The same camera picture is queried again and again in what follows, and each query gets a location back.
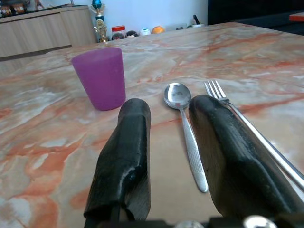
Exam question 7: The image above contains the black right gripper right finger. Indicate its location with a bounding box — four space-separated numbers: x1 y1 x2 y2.
188 94 304 220

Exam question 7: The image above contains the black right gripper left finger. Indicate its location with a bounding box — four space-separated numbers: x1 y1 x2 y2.
83 97 152 220

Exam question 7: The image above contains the purple plastic cup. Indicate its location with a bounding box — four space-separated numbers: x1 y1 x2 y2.
72 47 126 111

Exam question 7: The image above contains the light wooden cabinet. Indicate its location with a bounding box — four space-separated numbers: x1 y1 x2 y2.
0 5 97 59

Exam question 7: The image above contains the black TV console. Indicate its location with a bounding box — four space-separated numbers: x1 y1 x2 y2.
235 10 304 36

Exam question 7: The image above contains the steel fork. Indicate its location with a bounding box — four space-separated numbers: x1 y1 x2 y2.
204 80 304 190

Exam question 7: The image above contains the steel spoon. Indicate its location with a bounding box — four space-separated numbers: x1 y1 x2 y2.
163 82 209 193

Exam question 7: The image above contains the black television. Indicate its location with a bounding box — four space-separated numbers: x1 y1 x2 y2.
207 0 304 26

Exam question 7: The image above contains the gold and blue trophy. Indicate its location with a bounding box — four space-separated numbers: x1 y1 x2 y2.
89 0 110 43

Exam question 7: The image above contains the orange round toy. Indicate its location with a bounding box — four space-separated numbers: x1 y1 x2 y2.
151 25 165 35

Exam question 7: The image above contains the red-lidded clear jar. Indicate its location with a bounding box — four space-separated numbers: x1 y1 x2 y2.
111 25 126 41

